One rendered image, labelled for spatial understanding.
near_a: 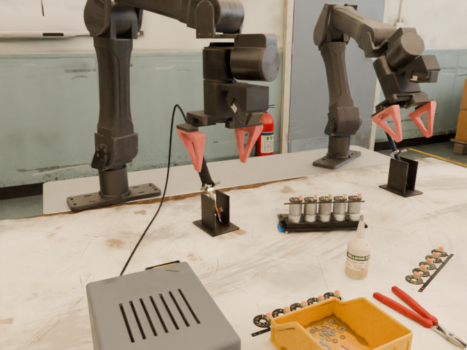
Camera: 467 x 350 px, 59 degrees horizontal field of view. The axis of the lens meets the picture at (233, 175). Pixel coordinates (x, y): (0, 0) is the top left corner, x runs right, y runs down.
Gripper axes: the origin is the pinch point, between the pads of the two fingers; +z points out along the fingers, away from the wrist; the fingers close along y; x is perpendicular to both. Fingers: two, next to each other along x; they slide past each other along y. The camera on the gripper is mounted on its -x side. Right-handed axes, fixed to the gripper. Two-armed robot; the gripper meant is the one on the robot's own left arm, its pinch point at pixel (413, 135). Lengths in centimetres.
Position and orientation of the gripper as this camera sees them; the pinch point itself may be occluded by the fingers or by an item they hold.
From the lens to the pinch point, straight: 102.7
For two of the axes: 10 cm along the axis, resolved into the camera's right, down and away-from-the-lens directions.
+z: 2.6, 9.4, -2.2
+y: 8.9, -1.4, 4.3
